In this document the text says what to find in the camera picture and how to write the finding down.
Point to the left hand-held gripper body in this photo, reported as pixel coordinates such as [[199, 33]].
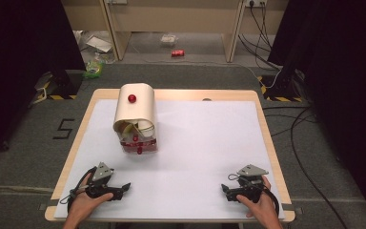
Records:
[[100, 178]]

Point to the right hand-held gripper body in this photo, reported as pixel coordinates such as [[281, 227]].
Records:
[[250, 186]]

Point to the red drawer with knobs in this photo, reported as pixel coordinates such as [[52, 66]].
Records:
[[144, 145]]

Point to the cream roll-top bread box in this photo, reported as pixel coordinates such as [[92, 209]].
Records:
[[136, 108]]

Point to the person's right hand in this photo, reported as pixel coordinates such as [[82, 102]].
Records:
[[262, 208]]

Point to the person's left hand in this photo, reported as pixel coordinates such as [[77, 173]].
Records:
[[85, 205]]

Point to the white table sheet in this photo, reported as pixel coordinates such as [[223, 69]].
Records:
[[197, 152]]

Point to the yellow-green item in box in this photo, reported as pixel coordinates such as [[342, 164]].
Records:
[[128, 129]]

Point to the white item in box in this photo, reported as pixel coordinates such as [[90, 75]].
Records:
[[146, 125]]

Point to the hazard-striped stand base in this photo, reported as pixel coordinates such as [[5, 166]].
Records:
[[60, 86], [281, 92]]

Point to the white paper sheet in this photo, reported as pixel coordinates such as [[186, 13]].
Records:
[[99, 44]]

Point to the black curtain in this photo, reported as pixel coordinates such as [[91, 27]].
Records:
[[346, 79], [22, 63]]

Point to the red can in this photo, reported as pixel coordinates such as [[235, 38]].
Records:
[[177, 52]]

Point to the clear plastic container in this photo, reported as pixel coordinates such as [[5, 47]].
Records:
[[169, 40]]

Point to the beige wooden desk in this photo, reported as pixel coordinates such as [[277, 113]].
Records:
[[171, 16]]

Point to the white wall socket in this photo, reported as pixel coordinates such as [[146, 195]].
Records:
[[255, 2]]

